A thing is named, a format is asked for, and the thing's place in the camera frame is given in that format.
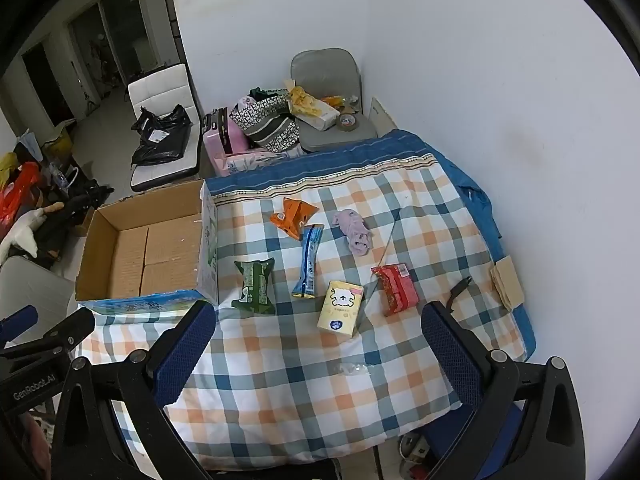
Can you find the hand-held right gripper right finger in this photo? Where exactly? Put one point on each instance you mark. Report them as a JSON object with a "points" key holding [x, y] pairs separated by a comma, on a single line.
{"points": [[452, 352]]}

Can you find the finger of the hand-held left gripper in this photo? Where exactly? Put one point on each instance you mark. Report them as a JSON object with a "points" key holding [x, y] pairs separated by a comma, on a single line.
{"points": [[17, 322], [60, 332]]}

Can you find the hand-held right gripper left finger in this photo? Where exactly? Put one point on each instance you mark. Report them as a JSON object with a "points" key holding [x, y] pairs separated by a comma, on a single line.
{"points": [[182, 350]]}

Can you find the white side table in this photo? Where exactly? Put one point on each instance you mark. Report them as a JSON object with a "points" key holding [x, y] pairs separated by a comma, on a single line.
{"points": [[30, 285]]}

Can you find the black clip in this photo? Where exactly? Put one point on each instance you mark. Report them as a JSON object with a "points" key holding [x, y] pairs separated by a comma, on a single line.
{"points": [[457, 292]]}

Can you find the red snack packet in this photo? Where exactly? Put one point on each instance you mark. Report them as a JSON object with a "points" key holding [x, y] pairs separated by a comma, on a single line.
{"points": [[397, 290]]}

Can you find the white plush goose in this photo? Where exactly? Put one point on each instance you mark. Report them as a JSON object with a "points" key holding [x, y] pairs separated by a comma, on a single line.
{"points": [[25, 232]]}

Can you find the green snack packet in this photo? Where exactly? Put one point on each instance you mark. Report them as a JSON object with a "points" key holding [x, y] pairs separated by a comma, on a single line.
{"points": [[255, 287]]}

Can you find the clear plastic wrapper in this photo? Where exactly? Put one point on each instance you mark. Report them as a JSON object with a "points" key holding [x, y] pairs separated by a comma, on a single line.
{"points": [[352, 369]]}

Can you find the open cardboard box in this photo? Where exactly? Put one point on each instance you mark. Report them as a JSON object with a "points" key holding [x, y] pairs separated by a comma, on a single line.
{"points": [[140, 255]]}

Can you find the white power strip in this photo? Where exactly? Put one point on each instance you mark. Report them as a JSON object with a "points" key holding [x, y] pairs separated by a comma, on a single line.
{"points": [[415, 452]]}

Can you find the yellow tissue pack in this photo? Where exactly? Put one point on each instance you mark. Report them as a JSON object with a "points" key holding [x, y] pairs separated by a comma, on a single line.
{"points": [[341, 310]]}

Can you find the plaid blanket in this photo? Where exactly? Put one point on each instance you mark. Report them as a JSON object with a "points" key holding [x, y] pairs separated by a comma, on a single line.
{"points": [[300, 385]]}

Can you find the thin stick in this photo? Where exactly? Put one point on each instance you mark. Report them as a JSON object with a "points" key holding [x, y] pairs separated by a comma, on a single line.
{"points": [[389, 242]]}

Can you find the black tripod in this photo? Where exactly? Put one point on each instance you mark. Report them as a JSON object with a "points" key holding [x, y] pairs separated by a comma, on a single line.
{"points": [[75, 205]]}

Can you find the red plastic bag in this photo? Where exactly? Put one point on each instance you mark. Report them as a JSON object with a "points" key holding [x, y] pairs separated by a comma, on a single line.
{"points": [[17, 192]]}

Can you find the blue snack packet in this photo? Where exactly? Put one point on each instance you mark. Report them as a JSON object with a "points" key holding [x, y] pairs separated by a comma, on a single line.
{"points": [[307, 265]]}

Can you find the purple crumpled cloth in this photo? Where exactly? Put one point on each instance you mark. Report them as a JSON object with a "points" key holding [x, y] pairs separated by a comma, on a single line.
{"points": [[355, 232]]}

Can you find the orange snack packet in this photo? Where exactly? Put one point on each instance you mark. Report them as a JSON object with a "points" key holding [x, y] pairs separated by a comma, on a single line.
{"points": [[294, 217]]}

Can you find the floral tissue pack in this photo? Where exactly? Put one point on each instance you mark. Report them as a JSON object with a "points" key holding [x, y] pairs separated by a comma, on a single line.
{"points": [[247, 162]]}

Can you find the pink suitcase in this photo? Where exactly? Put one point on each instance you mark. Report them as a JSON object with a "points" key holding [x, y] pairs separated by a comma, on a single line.
{"points": [[220, 135]]}

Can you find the black plastic bag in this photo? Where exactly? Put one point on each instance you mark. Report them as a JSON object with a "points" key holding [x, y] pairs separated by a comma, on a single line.
{"points": [[160, 132]]}

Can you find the patterned tote bag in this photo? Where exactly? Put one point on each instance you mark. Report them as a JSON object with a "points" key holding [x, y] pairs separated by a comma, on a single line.
{"points": [[267, 120]]}

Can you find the flat cardboard piece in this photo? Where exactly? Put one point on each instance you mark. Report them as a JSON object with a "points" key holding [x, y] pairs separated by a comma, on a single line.
{"points": [[382, 115]]}

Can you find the brown tape roll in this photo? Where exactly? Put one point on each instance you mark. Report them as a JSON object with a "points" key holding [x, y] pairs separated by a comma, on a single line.
{"points": [[347, 122]]}

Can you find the white padded chair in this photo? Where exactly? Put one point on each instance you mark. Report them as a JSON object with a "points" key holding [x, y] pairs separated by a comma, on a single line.
{"points": [[160, 87]]}

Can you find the white tissue pack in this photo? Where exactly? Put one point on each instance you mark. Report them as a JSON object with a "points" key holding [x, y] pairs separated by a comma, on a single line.
{"points": [[320, 115]]}

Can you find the yellow plastic bag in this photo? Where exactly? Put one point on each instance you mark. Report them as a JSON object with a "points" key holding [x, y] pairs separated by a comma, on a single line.
{"points": [[302, 97]]}

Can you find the grey folding chair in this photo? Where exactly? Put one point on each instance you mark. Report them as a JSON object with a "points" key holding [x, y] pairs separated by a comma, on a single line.
{"points": [[325, 67]]}

